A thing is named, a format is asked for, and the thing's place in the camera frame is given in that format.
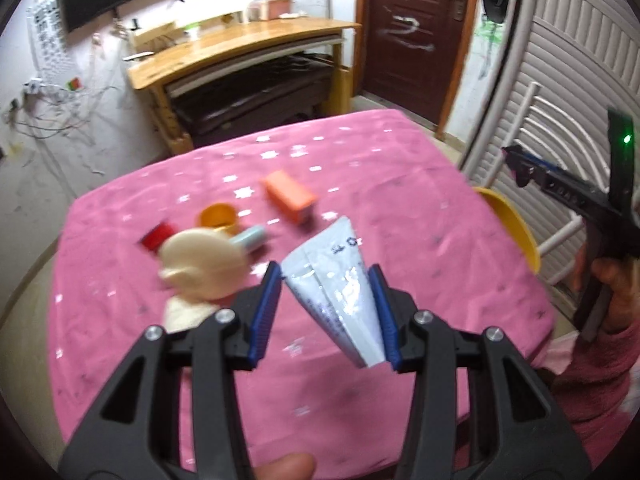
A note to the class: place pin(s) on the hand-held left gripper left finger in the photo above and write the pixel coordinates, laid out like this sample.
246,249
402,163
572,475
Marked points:
265,310

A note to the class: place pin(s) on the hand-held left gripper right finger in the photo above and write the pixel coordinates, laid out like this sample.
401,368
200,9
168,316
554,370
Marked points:
387,320

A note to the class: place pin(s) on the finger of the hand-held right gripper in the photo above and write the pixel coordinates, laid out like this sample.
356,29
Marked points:
530,175
525,156

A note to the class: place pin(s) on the white blue tube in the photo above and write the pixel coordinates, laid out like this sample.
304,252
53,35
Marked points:
335,290

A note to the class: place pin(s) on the person's right forearm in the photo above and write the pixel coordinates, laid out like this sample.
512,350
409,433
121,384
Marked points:
590,385

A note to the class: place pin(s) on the person's right hand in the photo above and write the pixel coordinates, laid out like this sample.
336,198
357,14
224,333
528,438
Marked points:
622,295

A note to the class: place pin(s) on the person's left hand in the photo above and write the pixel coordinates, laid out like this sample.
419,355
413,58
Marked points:
285,467

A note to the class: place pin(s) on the crumpled cream tissue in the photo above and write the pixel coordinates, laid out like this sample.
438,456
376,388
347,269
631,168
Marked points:
187,315

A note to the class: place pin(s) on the orange plastic cup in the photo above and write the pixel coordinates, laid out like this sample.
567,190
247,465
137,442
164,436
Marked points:
217,215

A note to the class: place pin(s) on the pink star tablecloth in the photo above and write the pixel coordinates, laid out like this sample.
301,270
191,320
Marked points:
400,210

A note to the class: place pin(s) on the plain orange box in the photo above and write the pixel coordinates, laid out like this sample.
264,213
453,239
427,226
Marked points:
287,192

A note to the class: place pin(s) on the white slatted panel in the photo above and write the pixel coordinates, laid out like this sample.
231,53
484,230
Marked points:
565,35

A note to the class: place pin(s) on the dark red door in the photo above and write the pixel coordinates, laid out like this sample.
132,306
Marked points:
415,35

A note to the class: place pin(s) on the black leather bench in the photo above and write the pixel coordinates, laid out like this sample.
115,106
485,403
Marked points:
250,100

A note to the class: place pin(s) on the wooden desk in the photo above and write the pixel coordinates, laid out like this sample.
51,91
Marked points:
225,50

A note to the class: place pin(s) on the white jar with green lid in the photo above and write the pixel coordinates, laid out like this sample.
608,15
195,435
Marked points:
192,33

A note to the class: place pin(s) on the pink box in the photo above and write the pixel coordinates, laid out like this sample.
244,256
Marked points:
274,9

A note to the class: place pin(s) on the red green cube sticker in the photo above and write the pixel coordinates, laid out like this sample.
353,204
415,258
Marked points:
74,83

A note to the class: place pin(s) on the white power strip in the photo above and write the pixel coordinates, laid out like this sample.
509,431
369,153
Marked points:
45,87

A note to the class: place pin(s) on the eye chart poster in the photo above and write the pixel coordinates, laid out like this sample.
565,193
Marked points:
50,40

